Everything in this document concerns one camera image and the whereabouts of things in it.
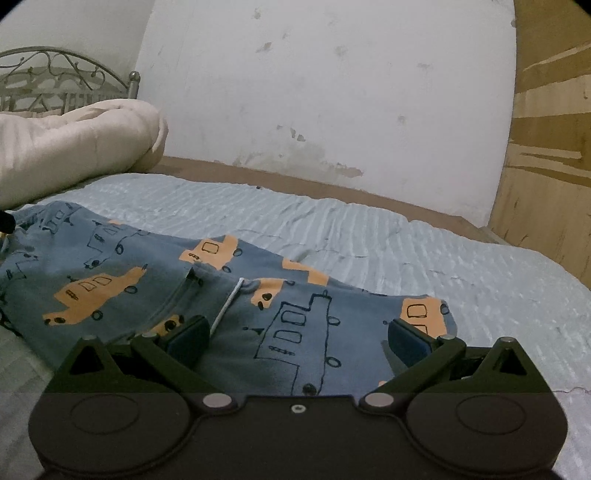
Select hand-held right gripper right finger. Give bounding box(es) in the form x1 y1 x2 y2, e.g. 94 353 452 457
359 318 552 411

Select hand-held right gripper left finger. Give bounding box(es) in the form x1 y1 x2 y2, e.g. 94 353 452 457
46 315 234 411

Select blue pants with orange cars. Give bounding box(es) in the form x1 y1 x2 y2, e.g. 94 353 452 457
0 200 459 398

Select light blue quilted mattress pad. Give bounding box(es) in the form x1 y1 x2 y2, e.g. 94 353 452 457
0 173 591 480

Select cream rolled duvet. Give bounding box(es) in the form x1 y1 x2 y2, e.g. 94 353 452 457
0 98 170 210

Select grey metal headboard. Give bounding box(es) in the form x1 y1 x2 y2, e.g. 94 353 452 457
0 46 142 116

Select plywood board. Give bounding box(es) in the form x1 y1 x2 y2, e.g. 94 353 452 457
488 0 591 292

